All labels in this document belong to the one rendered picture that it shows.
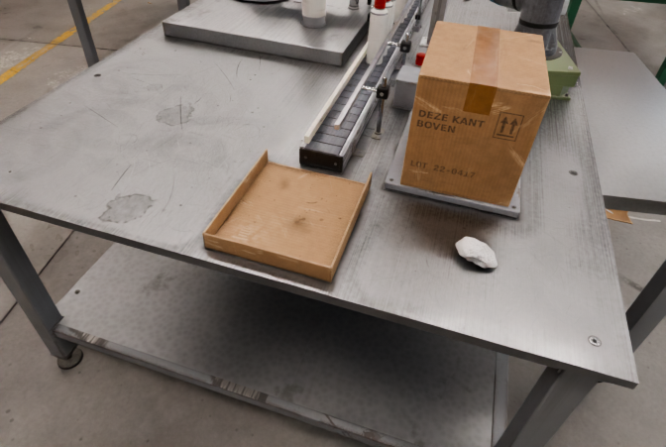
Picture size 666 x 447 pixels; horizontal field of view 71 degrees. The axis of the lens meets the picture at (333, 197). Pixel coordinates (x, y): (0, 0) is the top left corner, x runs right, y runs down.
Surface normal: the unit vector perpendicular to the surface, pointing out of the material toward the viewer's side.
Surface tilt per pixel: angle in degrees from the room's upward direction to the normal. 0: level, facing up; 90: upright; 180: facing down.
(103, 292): 1
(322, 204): 0
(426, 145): 90
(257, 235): 0
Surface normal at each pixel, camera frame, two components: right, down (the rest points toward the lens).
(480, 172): -0.28, 0.62
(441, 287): 0.04, -0.76
